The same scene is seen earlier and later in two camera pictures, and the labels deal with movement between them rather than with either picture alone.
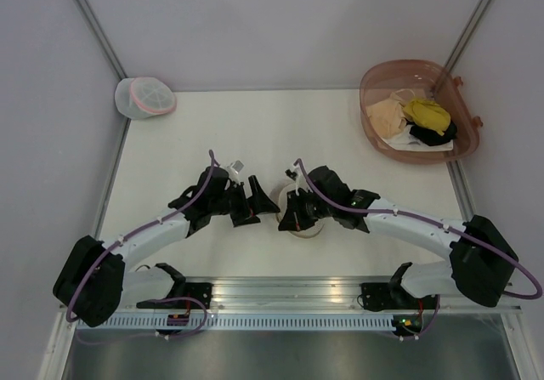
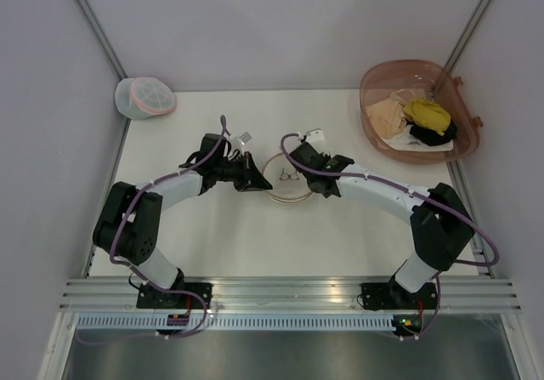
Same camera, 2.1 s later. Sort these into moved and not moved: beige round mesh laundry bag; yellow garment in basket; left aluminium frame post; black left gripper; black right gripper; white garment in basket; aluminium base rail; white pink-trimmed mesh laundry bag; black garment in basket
Moved: beige round mesh laundry bag; black left gripper; black right gripper
Not moved: left aluminium frame post; aluminium base rail; white pink-trimmed mesh laundry bag; white garment in basket; yellow garment in basket; black garment in basket
